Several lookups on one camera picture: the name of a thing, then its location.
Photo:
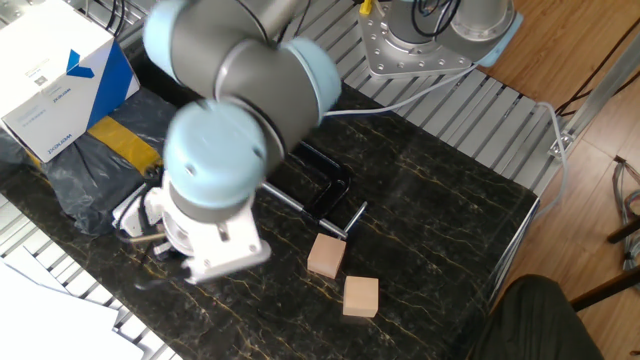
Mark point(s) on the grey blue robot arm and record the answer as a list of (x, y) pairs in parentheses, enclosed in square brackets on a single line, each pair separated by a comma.
[(235, 100)]

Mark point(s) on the yellow plug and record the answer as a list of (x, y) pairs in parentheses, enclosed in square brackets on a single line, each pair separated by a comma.
[(366, 7)]

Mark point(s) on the black C-clamp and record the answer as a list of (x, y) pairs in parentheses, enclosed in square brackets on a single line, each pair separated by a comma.
[(335, 190)]

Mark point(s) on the wooden cube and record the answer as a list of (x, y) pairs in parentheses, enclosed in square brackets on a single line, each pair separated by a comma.
[(326, 256), (361, 297)]

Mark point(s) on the white power strip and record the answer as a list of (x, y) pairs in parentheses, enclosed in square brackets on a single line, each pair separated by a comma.
[(132, 215)]

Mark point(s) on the black plastic wrapped package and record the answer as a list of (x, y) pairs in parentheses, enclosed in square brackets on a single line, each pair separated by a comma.
[(90, 180)]

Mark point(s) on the dark trousered person leg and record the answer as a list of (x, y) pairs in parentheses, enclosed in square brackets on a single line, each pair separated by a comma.
[(535, 325)]

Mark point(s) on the white blue cardboard box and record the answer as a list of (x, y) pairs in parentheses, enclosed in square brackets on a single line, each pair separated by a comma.
[(45, 60)]

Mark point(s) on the dark wooden stool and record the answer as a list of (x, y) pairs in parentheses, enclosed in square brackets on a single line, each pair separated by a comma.
[(600, 292)]

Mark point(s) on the white paper sheets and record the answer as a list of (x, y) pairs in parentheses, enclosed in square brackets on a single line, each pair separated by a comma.
[(50, 325)]

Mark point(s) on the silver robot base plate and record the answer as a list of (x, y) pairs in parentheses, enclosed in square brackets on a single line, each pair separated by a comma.
[(400, 57)]

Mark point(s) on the aluminium frame rail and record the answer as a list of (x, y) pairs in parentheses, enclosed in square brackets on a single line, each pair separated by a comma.
[(595, 90)]

